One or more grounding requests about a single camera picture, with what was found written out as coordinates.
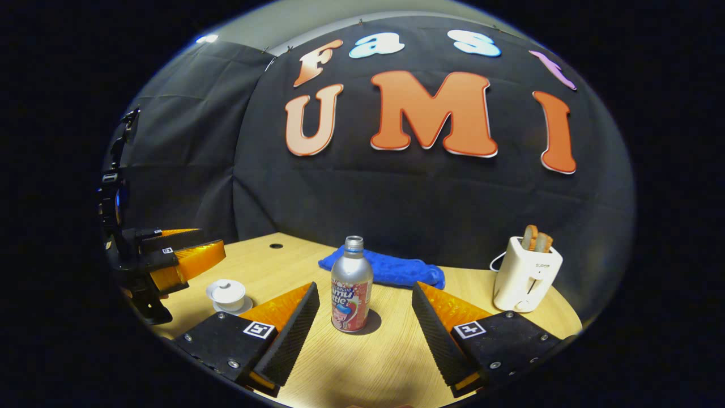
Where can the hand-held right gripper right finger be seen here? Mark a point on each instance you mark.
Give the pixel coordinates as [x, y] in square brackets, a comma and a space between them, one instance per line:
[439, 340]

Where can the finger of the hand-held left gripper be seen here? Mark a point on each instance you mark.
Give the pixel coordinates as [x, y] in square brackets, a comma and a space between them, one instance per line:
[195, 260]
[170, 239]

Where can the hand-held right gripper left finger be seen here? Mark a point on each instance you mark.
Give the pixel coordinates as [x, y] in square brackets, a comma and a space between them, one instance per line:
[289, 340]

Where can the white teacup lid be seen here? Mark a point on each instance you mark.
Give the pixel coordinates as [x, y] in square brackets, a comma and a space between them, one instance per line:
[226, 287]

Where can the white teacup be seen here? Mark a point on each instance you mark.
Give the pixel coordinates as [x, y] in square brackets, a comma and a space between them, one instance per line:
[229, 302]

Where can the silver water bottle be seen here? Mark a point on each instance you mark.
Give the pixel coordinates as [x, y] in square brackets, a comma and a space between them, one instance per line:
[351, 283]

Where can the white saucer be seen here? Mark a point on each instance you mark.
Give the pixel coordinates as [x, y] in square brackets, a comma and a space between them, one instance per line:
[247, 307]

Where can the blue cloth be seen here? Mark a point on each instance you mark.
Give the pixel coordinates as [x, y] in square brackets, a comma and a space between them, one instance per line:
[396, 269]

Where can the white toaster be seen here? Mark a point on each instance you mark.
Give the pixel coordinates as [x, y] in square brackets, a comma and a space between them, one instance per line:
[524, 277]

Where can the tall toasted bread slice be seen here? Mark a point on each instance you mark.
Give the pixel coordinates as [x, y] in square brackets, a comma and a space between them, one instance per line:
[529, 238]

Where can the short toasted bread slice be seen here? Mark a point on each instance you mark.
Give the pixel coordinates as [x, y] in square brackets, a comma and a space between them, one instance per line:
[544, 243]

